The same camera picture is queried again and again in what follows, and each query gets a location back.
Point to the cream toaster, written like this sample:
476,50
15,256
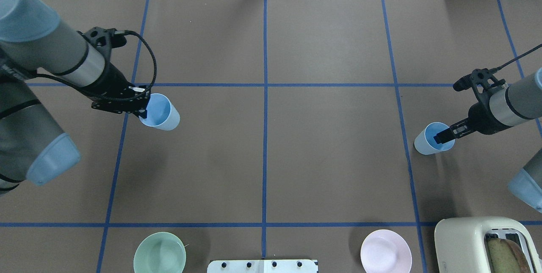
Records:
461,244

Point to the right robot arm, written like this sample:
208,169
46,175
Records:
499,107

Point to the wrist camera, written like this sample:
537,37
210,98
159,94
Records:
481,81
104,40

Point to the white pedestal base plate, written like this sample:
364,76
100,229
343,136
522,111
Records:
264,266

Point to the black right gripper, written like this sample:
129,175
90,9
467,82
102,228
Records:
482,119

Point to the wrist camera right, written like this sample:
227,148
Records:
481,81

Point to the light blue cup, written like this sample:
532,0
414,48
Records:
161,113
425,142

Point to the green bowl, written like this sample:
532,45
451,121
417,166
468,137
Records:
161,252

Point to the pink bowl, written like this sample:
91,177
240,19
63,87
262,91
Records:
385,251

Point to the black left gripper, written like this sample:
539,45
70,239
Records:
111,81

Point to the toast slice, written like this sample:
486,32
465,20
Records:
506,256

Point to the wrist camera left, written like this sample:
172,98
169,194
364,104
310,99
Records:
104,40

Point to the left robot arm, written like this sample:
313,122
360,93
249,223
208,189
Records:
37,43

